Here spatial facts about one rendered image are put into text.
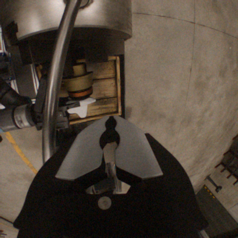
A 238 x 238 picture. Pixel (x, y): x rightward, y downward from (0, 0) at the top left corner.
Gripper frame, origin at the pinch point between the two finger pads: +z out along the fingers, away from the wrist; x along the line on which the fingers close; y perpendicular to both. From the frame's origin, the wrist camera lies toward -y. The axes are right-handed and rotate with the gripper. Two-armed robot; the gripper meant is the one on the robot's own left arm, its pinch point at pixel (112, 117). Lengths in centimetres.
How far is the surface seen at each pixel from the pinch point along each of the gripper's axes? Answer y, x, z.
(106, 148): 39, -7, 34
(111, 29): -11.0, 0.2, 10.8
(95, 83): 4.8, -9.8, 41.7
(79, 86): 0.4, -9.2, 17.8
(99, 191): 95, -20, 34
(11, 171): 152, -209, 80
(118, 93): 10.9, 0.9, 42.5
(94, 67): -3.9, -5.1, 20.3
